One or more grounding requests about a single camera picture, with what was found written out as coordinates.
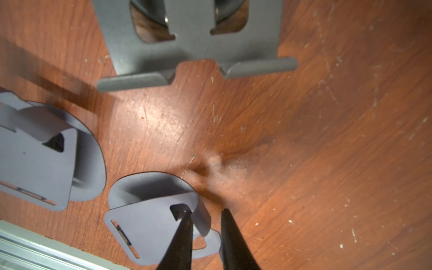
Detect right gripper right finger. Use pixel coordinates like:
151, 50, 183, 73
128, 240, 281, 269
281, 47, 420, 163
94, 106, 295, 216
219, 209, 261, 270

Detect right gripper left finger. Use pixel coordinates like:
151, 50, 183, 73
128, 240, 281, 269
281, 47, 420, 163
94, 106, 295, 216
157, 210, 194, 270

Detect grey phone stand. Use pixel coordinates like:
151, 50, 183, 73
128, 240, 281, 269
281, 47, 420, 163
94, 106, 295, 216
1, 88, 106, 212
105, 172, 221, 266

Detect dark grey stand wooden base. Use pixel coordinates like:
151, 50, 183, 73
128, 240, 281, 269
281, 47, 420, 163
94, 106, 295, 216
92, 1, 298, 92

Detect aluminium front rail frame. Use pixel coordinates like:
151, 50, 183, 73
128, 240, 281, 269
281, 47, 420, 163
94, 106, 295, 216
1, 220, 126, 270

